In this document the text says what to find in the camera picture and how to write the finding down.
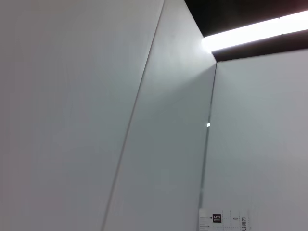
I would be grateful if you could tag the clear plastic ruler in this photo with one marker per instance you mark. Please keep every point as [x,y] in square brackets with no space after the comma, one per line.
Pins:
[223,220]

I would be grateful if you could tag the white ceiling light strip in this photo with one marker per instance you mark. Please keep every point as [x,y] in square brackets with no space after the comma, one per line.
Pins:
[252,31]

